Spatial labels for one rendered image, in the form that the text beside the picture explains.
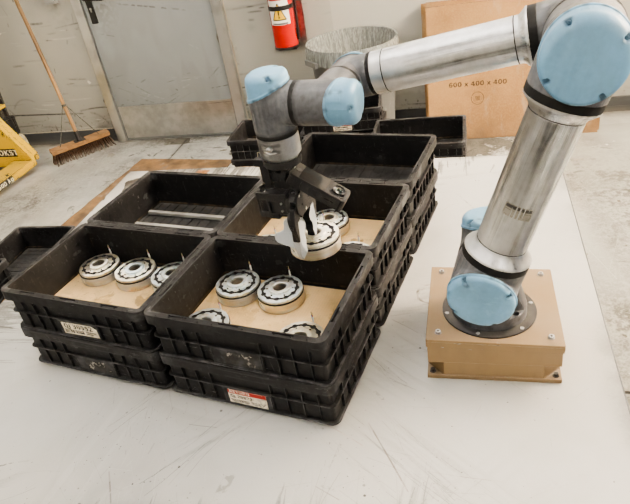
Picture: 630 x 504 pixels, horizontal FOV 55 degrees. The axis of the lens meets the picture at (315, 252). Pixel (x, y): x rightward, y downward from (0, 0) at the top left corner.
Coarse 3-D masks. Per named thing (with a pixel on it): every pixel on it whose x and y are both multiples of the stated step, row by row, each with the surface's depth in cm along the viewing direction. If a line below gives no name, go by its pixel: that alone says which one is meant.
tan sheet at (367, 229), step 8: (272, 224) 164; (280, 224) 163; (352, 224) 158; (360, 224) 157; (368, 224) 157; (376, 224) 156; (264, 232) 161; (272, 232) 160; (352, 232) 155; (360, 232) 154; (368, 232) 154; (376, 232) 153; (344, 240) 152; (352, 240) 152; (360, 240) 151; (368, 240) 150
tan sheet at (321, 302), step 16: (304, 288) 138; (320, 288) 137; (208, 304) 138; (256, 304) 135; (304, 304) 133; (320, 304) 132; (336, 304) 131; (240, 320) 131; (256, 320) 131; (272, 320) 130; (288, 320) 129; (304, 320) 128; (320, 320) 127
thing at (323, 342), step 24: (216, 240) 142; (240, 240) 140; (264, 240) 138; (192, 264) 134; (360, 264) 125; (168, 288) 128; (360, 288) 122; (144, 312) 122; (336, 312) 113; (240, 336) 113; (264, 336) 111; (288, 336) 109
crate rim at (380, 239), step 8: (344, 184) 157; (352, 184) 156; (360, 184) 155; (368, 184) 154; (376, 184) 153; (384, 184) 152; (392, 184) 152; (400, 184) 151; (400, 192) 148; (408, 192) 149; (248, 200) 156; (400, 200) 144; (240, 208) 153; (392, 208) 142; (400, 208) 144; (232, 216) 150; (392, 216) 139; (224, 224) 147; (384, 224) 137; (392, 224) 139; (224, 232) 144; (384, 232) 134; (272, 240) 138; (376, 240) 131; (384, 240) 134; (360, 248) 130; (368, 248) 129; (376, 248) 130; (376, 256) 131
